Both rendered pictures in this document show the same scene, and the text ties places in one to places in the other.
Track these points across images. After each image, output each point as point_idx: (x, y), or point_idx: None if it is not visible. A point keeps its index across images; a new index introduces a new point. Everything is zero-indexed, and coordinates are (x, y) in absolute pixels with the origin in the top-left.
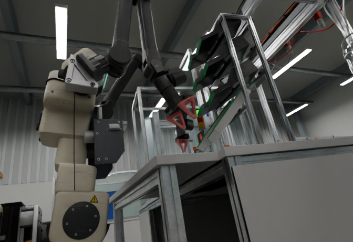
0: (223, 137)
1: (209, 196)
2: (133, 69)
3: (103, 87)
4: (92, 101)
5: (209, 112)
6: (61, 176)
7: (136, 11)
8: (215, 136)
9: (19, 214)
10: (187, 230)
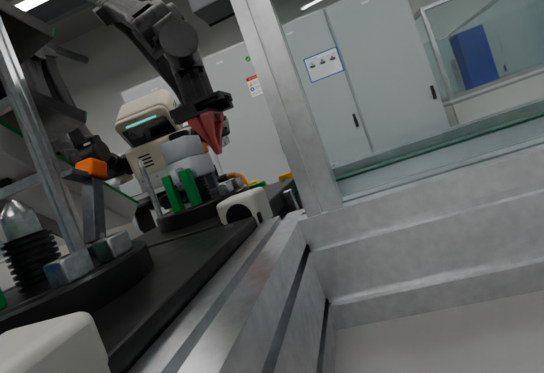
0: (52, 205)
1: None
2: (131, 40)
3: (154, 117)
4: (135, 177)
5: (42, 108)
6: None
7: (43, 59)
8: (59, 229)
9: None
10: None
